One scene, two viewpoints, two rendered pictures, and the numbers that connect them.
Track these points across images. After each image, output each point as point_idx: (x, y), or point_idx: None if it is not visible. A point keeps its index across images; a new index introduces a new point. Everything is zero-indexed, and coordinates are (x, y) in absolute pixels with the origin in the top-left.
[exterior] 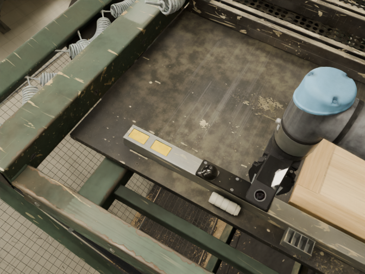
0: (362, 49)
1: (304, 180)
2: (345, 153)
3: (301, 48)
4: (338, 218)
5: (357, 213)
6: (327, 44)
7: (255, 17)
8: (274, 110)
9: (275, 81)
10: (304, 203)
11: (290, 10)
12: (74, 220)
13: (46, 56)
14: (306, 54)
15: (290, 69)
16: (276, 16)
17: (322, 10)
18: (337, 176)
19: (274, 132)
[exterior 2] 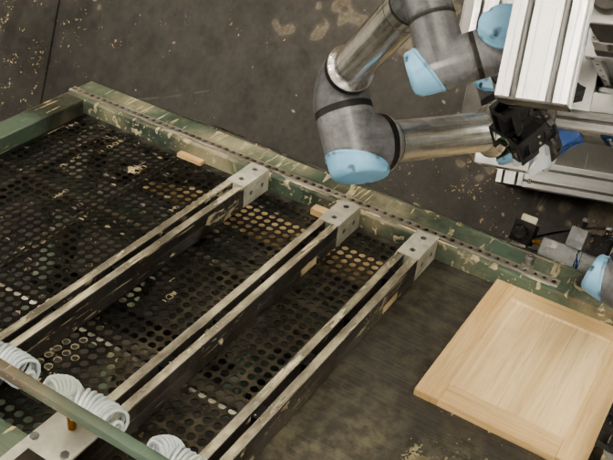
0: (288, 318)
1: (548, 447)
2: (494, 393)
3: (309, 387)
4: (591, 427)
5: (578, 408)
6: (312, 352)
7: (250, 427)
8: (427, 455)
9: (367, 441)
10: (581, 455)
11: (189, 380)
12: None
13: None
14: (315, 384)
15: (338, 415)
16: (202, 403)
17: (222, 335)
18: (532, 412)
19: (606, 425)
